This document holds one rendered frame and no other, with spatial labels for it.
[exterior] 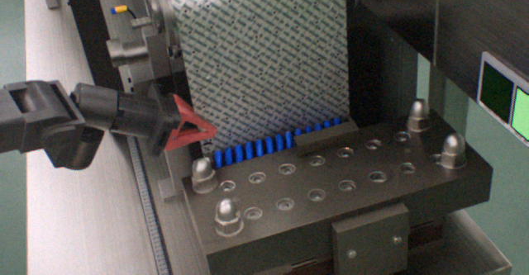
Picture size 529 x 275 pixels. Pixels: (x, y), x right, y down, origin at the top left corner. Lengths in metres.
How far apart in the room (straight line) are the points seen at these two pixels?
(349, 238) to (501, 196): 1.64
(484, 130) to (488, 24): 1.99
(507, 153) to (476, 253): 1.69
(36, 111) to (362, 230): 0.43
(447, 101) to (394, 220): 0.47
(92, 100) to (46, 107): 0.07
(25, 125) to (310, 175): 0.38
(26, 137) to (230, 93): 0.28
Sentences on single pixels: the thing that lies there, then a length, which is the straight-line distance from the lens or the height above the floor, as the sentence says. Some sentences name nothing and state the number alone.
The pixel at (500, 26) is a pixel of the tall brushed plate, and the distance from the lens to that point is 0.76.
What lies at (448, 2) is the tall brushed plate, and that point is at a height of 1.25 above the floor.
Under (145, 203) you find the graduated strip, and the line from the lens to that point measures 1.10.
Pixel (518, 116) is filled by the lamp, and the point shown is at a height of 1.18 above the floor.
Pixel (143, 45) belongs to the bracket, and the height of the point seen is 1.19.
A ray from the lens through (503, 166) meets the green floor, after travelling 2.58.
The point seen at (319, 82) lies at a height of 1.10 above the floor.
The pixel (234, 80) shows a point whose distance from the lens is 0.90.
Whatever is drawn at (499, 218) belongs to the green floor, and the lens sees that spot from 2.36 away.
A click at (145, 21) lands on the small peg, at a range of 0.90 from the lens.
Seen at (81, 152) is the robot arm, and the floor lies 1.10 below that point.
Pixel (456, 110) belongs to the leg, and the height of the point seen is 0.87.
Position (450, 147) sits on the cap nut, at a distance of 0.89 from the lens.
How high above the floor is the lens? 1.60
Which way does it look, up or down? 35 degrees down
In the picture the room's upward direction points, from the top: 7 degrees counter-clockwise
